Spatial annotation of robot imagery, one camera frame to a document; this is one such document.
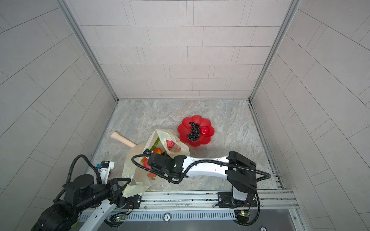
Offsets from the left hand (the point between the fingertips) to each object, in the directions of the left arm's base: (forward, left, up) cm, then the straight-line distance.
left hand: (133, 181), depth 62 cm
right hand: (+11, -7, -9) cm, 16 cm away
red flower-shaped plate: (+36, -20, -14) cm, 44 cm away
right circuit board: (-11, -50, -16) cm, 54 cm away
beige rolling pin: (+30, +23, -13) cm, 40 cm away
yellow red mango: (+21, -5, -14) cm, 25 cm away
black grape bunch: (+31, -28, -11) cm, 43 cm away
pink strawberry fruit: (+15, -15, +5) cm, 22 cm away
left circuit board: (-12, +6, -13) cm, 19 cm away
